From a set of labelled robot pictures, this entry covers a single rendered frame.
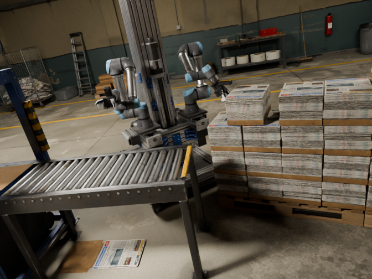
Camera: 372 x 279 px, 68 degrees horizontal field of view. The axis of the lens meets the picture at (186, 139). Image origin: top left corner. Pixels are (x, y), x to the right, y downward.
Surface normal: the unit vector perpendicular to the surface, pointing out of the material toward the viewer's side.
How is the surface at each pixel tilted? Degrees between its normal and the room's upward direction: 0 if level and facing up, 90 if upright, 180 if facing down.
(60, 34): 90
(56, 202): 90
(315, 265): 0
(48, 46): 90
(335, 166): 90
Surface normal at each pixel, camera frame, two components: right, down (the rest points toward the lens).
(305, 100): -0.40, 0.43
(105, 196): -0.11, 0.41
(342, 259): -0.17, -0.90
